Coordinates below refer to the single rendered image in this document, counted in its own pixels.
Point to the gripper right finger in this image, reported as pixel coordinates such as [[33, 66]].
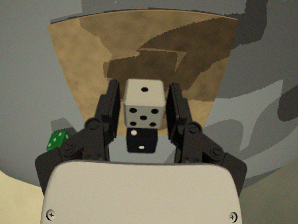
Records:
[[196, 146]]

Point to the tan mottled mat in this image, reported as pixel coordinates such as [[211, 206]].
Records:
[[189, 48]]

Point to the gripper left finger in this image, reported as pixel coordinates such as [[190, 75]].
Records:
[[92, 141]]

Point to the white die with black pips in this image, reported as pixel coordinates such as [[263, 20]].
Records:
[[144, 103]]

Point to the green die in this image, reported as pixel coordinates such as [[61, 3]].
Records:
[[57, 139]]

